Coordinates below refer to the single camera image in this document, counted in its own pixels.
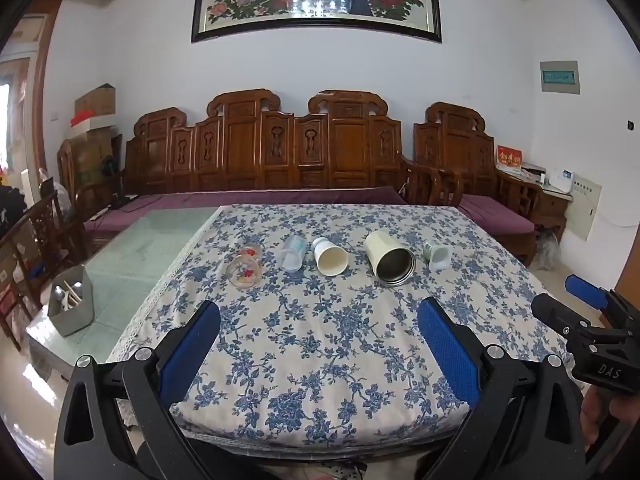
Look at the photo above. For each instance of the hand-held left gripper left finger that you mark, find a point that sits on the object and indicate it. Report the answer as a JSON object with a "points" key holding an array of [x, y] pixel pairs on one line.
{"points": [[192, 355]]}

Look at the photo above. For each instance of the person's right hand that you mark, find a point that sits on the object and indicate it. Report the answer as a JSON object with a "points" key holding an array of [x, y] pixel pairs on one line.
{"points": [[600, 412]]}

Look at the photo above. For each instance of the metal spoon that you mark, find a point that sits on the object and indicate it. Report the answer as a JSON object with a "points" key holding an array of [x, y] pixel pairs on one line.
{"points": [[64, 296]]}

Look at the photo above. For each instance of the white desk phone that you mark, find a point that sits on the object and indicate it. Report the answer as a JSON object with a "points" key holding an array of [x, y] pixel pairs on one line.
{"points": [[561, 180]]}

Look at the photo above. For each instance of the grey wall panel box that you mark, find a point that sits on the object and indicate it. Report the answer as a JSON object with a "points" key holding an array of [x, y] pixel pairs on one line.
{"points": [[559, 77]]}

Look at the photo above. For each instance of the white paper cup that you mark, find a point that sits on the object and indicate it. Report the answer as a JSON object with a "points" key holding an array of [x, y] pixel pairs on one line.
{"points": [[330, 260]]}

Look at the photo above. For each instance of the cream metal cup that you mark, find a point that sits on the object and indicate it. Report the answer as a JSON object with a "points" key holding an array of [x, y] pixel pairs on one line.
{"points": [[385, 255]]}

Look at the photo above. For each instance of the wooden side table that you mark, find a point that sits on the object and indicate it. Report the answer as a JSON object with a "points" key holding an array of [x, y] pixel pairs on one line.
{"points": [[552, 210]]}

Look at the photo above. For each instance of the carved wooden armchair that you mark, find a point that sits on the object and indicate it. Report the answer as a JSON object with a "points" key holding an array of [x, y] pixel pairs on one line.
{"points": [[465, 155]]}

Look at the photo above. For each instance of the clear plastic bag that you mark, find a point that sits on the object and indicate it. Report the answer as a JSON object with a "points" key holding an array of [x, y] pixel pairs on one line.
{"points": [[547, 250]]}

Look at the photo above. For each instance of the black bag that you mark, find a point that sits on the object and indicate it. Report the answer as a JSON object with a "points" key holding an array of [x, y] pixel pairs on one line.
{"points": [[11, 210]]}

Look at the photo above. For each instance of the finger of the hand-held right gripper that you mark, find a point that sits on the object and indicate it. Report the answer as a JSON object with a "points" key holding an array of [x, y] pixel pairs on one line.
{"points": [[585, 290], [560, 314]]}

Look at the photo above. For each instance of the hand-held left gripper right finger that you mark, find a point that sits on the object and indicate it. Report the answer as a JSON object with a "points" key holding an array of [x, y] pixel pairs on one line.
{"points": [[450, 355]]}

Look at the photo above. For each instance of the wooden door frame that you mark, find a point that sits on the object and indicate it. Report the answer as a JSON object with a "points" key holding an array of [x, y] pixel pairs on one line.
{"points": [[44, 85]]}

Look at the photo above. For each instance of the small white cup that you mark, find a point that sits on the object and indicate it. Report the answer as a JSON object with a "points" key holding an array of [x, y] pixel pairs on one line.
{"points": [[436, 257]]}

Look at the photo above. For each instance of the glass cup with red flowers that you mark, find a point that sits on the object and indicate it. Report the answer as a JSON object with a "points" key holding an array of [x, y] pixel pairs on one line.
{"points": [[245, 267]]}

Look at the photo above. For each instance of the long purple seat cushion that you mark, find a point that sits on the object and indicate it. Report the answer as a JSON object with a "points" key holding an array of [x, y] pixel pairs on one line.
{"points": [[200, 202]]}

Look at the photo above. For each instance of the brown cardboard box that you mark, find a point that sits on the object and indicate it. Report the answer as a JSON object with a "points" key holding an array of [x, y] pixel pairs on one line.
{"points": [[95, 100]]}

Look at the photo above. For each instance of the blue floral tablecloth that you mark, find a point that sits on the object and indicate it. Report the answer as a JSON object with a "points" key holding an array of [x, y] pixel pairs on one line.
{"points": [[325, 360]]}

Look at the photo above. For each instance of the white wall cabinet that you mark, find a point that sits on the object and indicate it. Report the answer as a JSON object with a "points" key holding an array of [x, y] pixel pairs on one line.
{"points": [[585, 205]]}

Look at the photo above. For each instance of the grey utensil holder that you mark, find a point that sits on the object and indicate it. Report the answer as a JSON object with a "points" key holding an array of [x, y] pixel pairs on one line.
{"points": [[75, 317]]}

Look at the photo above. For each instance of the carved wooden bench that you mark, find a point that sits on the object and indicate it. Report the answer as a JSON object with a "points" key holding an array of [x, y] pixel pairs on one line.
{"points": [[260, 150]]}

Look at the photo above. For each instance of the small purple seat cushion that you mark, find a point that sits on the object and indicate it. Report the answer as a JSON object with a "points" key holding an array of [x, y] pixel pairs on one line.
{"points": [[492, 212]]}

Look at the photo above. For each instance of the stack of cardboard boxes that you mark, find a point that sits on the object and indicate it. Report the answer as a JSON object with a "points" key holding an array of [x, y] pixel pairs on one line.
{"points": [[92, 155]]}

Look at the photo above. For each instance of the clear plastic cup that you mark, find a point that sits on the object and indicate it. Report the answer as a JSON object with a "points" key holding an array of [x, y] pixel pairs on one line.
{"points": [[291, 255]]}

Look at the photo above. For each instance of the white and red box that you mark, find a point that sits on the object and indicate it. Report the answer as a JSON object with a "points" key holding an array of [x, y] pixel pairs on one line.
{"points": [[90, 121]]}

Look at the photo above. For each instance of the dark wooden chair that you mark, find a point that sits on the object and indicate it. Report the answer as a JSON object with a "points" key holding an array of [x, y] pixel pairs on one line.
{"points": [[40, 240]]}

